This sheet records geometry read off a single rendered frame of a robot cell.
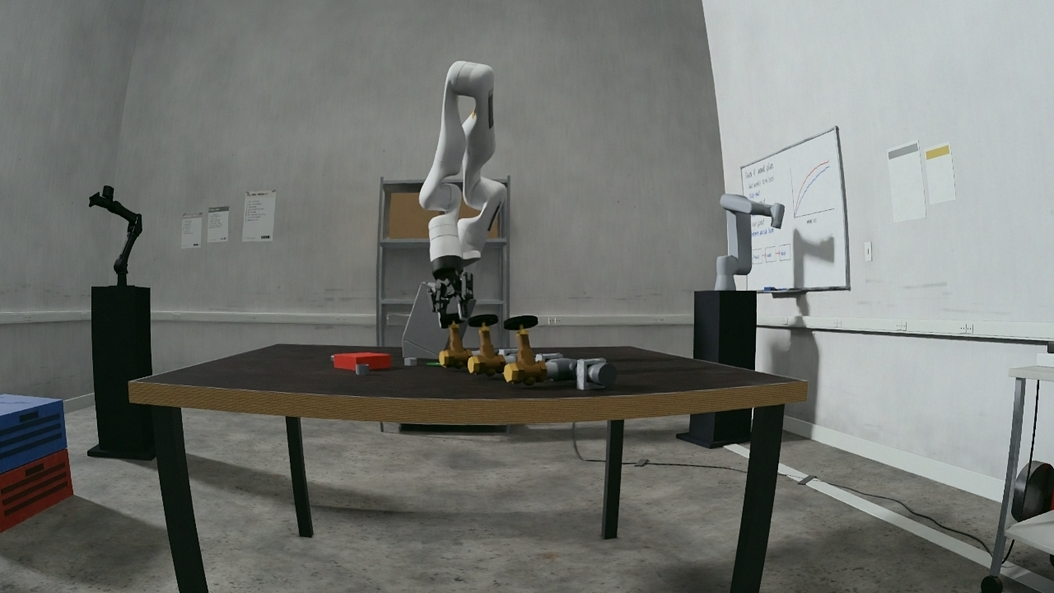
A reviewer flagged red rectangular block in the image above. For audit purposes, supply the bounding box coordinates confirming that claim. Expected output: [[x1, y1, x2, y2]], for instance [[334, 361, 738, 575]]
[[334, 353, 391, 370]]

